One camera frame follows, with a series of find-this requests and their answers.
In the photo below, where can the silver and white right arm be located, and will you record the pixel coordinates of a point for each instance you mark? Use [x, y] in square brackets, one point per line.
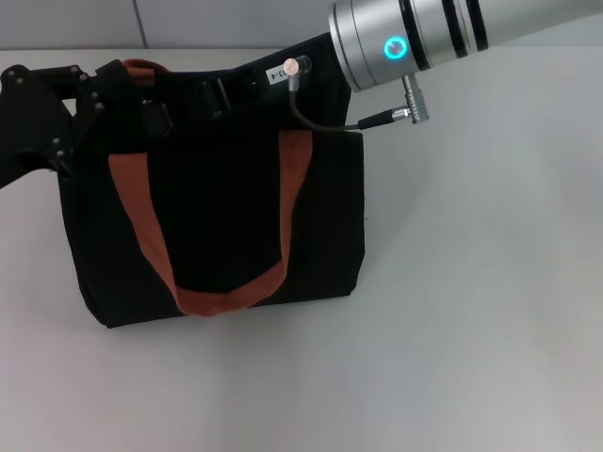
[424, 33]

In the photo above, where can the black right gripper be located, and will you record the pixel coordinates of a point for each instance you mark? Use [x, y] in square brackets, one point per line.
[245, 82]

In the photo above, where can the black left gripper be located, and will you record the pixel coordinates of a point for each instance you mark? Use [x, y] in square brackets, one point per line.
[28, 127]

